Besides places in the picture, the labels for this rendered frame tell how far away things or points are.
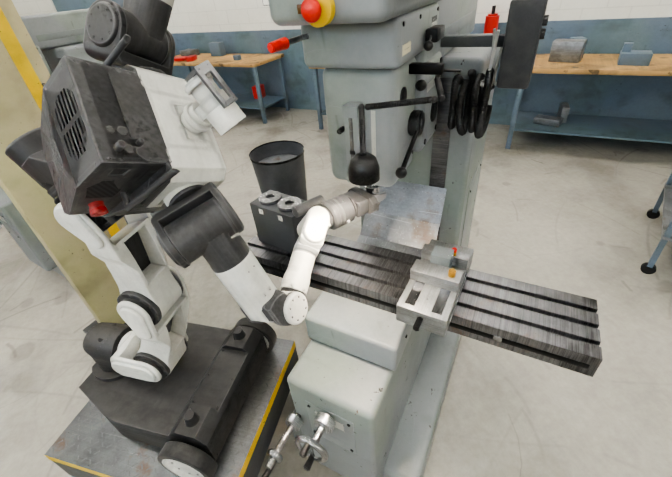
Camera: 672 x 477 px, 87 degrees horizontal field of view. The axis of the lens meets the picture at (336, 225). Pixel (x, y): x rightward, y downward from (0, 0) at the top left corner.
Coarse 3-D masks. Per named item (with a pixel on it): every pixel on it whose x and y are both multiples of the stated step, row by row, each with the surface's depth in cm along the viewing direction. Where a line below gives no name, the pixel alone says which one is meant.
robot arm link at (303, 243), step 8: (312, 208) 97; (320, 208) 97; (312, 216) 96; (320, 216) 97; (328, 216) 97; (304, 224) 95; (312, 224) 95; (320, 224) 96; (328, 224) 97; (304, 232) 93; (312, 232) 94; (320, 232) 95; (304, 240) 93; (312, 240) 93; (320, 240) 94; (296, 248) 95; (304, 248) 94; (312, 248) 94
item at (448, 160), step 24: (456, 48) 126; (480, 48) 123; (456, 72) 116; (480, 72) 113; (432, 144) 133; (456, 144) 129; (480, 144) 153; (408, 168) 143; (432, 168) 138; (456, 168) 134; (480, 168) 177; (456, 192) 139; (456, 216) 145; (456, 240) 152
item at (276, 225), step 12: (276, 192) 141; (252, 204) 138; (264, 204) 136; (276, 204) 136; (288, 204) 135; (264, 216) 137; (276, 216) 132; (288, 216) 128; (300, 216) 131; (264, 228) 141; (276, 228) 136; (288, 228) 132; (264, 240) 146; (276, 240) 141; (288, 240) 136; (288, 252) 141
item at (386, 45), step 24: (336, 24) 76; (360, 24) 74; (384, 24) 72; (408, 24) 75; (432, 24) 91; (312, 48) 82; (336, 48) 79; (360, 48) 77; (384, 48) 74; (408, 48) 78
